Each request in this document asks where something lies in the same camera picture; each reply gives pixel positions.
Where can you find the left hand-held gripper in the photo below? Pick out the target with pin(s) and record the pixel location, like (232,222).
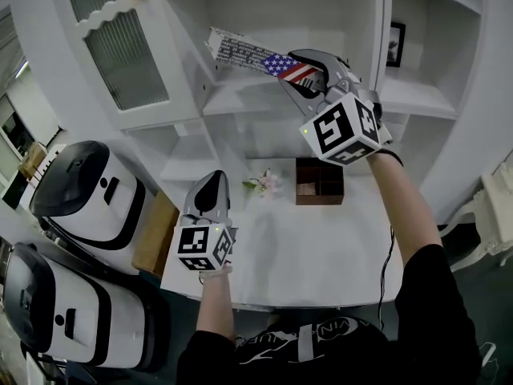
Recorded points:
(196,241)

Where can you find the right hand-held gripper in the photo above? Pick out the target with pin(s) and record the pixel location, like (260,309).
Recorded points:
(336,126)

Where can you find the newspaper print flag box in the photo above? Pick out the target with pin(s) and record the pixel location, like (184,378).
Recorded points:
(256,56)

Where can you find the person's right forearm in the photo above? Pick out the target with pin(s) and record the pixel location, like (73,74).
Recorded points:
(405,207)

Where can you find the person's left forearm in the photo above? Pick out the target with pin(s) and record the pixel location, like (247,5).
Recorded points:
(214,303)

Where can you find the pink artificial flower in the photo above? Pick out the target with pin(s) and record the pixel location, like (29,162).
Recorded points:
(264,183)

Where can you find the brown cardboard box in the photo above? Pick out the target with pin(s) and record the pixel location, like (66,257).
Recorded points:
(154,235)

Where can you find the pinkish paper slip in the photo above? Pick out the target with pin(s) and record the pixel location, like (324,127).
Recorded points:
(306,189)

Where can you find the brown wooden organizer box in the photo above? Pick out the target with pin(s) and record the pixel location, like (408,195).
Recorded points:
(338,183)

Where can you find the white black rounded machine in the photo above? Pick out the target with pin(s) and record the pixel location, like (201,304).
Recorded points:
(88,199)
(80,319)

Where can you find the white fluted glass cabinet door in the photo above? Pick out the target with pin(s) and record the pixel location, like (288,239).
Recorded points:
(120,54)

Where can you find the small cardboard box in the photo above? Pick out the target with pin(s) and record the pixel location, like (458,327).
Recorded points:
(32,160)

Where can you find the white carved side table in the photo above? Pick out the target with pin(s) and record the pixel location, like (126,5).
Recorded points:
(493,215)

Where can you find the black printed t-shirt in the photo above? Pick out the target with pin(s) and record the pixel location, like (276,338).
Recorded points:
(433,315)

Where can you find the black picture frame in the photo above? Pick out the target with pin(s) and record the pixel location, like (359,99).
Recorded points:
(396,44)

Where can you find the white wall shelf unit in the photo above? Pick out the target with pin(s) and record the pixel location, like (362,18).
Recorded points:
(304,247)

